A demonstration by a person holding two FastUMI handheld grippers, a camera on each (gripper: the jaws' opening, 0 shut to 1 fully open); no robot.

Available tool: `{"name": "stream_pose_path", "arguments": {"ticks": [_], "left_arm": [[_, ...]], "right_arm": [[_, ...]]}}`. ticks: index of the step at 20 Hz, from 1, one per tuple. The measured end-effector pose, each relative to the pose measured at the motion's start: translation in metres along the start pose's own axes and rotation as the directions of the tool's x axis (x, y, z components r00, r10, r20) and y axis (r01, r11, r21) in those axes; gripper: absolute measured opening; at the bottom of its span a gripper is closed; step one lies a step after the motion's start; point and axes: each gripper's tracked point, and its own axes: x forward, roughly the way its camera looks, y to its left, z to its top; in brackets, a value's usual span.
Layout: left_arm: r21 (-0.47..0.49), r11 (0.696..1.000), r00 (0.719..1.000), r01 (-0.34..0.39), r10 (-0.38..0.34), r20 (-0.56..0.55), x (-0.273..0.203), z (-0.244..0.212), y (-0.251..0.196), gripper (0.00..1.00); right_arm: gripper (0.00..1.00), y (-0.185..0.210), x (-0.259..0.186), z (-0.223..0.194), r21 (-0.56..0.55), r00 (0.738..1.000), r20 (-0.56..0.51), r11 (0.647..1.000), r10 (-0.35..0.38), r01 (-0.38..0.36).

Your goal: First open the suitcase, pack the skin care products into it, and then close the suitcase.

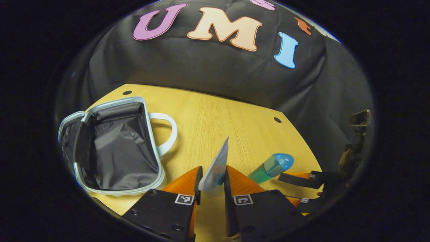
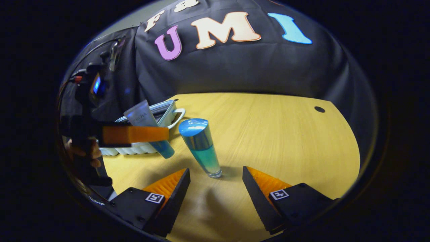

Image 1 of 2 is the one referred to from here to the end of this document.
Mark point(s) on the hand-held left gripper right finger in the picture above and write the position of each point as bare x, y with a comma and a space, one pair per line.
227, 201

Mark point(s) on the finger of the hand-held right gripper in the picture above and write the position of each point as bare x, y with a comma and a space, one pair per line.
302, 179
309, 205

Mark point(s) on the white and teal tube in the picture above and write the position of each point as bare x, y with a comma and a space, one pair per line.
215, 168

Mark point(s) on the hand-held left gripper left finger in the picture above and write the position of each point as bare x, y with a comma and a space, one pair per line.
199, 185

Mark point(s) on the teal bottle with blue cap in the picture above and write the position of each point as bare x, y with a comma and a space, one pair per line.
272, 166

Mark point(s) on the black backdrop cloth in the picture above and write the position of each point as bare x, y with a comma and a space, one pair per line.
218, 74

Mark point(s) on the light blue suitcase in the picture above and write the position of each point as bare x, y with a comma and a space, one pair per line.
121, 151

